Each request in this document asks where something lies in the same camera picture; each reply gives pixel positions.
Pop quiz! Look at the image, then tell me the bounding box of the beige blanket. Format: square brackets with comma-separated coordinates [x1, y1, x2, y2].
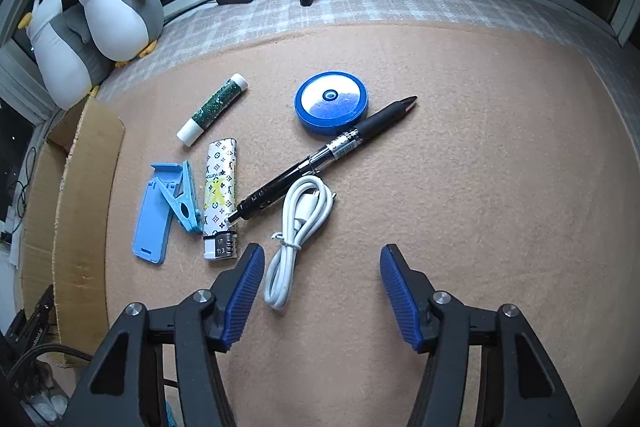
[102, 22, 640, 427]

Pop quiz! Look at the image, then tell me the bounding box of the light blue plastic stand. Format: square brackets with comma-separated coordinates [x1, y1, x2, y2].
[131, 162, 175, 266]

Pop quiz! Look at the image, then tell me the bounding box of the blue round tape measure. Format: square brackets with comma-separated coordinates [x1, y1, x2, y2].
[294, 73, 371, 140]

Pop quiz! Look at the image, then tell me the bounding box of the black gel pen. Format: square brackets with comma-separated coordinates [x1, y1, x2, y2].
[235, 95, 418, 224]

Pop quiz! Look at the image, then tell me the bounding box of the light blue plastic clip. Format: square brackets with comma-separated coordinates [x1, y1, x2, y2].
[159, 159, 207, 235]

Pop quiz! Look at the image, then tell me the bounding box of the grey white penguin plush toy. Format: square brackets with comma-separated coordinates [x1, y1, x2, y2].
[17, 0, 103, 110]
[74, 0, 166, 68]

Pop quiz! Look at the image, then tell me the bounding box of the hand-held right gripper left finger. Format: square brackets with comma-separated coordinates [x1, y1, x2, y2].
[60, 243, 266, 427]

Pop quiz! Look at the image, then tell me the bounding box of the white usb cable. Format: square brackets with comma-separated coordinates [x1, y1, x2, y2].
[263, 175, 337, 309]

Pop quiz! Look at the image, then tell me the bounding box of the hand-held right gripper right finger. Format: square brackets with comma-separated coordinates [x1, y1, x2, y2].
[379, 243, 583, 427]

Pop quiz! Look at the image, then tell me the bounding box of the white patterned lighter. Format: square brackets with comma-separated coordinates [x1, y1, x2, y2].
[202, 138, 242, 262]

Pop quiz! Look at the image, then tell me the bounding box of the brown cardboard box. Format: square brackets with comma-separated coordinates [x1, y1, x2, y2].
[20, 97, 126, 368]

